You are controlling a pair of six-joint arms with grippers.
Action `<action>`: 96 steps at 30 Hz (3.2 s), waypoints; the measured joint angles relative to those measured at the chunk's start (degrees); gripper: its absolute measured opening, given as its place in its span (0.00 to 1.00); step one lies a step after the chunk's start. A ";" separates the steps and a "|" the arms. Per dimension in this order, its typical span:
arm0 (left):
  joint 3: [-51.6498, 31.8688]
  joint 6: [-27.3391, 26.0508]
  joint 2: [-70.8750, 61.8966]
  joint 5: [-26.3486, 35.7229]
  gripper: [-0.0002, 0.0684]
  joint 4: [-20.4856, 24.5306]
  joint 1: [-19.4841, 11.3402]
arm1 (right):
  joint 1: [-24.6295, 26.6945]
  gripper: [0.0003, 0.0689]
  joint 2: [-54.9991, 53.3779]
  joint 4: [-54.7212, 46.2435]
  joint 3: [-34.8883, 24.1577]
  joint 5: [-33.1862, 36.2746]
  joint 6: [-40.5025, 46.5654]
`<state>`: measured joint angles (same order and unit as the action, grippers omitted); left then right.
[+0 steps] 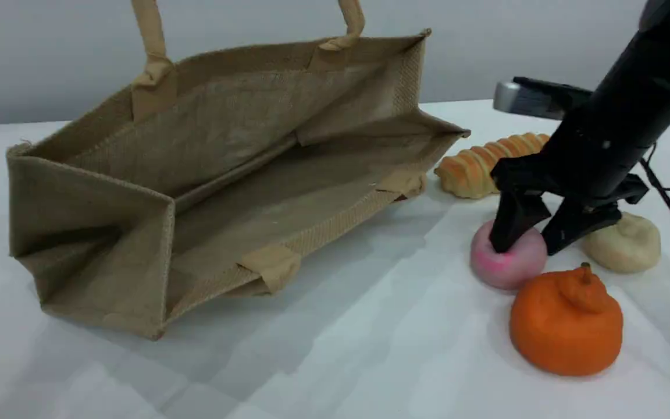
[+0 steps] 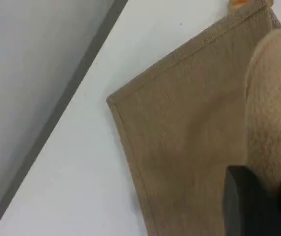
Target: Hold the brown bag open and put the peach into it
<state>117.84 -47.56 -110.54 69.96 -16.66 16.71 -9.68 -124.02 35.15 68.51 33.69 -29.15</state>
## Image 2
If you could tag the brown burlap bag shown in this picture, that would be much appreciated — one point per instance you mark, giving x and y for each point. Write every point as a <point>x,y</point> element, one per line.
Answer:
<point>179,123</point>

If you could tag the ridged orange bread roll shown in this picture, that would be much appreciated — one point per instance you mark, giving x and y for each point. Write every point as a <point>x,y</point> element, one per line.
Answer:
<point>238,3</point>

